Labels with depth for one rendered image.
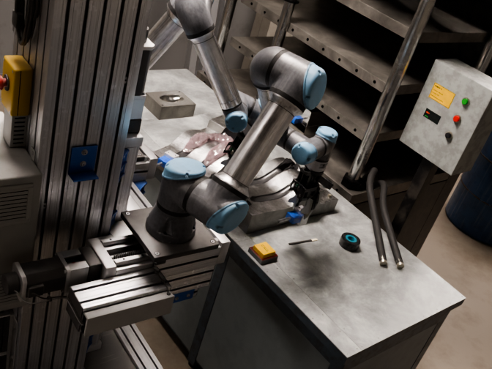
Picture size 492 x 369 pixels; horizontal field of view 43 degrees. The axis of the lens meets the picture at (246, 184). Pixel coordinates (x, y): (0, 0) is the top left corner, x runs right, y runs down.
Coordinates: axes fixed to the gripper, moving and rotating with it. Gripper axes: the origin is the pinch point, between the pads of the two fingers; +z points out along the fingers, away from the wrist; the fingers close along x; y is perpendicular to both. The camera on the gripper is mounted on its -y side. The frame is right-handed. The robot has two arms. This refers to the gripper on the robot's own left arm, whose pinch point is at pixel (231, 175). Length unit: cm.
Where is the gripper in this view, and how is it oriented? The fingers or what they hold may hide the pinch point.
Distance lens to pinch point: 240.4
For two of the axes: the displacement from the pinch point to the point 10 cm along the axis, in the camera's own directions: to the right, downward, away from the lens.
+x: 5.5, 6.6, -5.1
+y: -7.1, 0.4, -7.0
